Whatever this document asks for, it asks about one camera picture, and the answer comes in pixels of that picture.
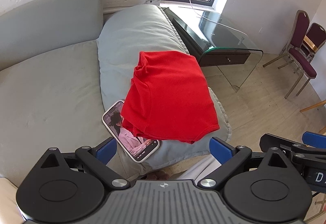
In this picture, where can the near maroon chair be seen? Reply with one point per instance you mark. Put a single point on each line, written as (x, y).
(292, 51)

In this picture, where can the red t-shirt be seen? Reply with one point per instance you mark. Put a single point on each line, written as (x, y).
(169, 99)

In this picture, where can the grey sofa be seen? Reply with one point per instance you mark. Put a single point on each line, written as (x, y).
(62, 66)

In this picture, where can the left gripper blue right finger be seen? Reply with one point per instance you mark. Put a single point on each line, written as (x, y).
(232, 160)

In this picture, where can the smartphone with lit screen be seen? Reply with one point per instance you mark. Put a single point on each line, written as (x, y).
(137, 148)

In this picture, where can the glass side table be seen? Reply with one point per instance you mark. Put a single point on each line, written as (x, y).
(214, 41)

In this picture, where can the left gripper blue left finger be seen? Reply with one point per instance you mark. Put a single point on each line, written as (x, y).
(95, 161)

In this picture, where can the maroon chair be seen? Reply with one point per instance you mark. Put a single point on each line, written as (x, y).
(312, 41)
(292, 51)

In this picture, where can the far maroon chair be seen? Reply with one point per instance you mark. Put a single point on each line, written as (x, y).
(312, 41)

